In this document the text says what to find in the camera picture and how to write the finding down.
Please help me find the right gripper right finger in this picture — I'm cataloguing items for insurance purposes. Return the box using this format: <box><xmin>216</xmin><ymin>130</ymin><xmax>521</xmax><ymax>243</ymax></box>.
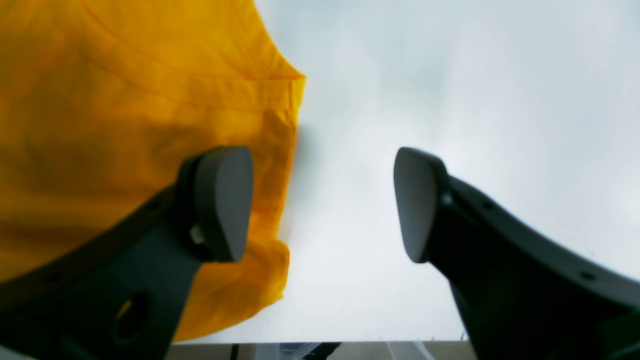
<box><xmin>393</xmin><ymin>146</ymin><xmax>640</xmax><ymax>360</ymax></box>

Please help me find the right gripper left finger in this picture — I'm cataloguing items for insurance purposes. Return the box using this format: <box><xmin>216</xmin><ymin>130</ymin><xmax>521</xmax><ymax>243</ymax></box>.
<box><xmin>0</xmin><ymin>146</ymin><xmax>254</xmax><ymax>360</ymax></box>

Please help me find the orange yellow t-shirt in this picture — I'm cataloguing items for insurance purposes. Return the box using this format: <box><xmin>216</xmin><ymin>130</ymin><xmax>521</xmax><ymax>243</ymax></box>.
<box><xmin>0</xmin><ymin>0</ymin><xmax>306</xmax><ymax>341</ymax></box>

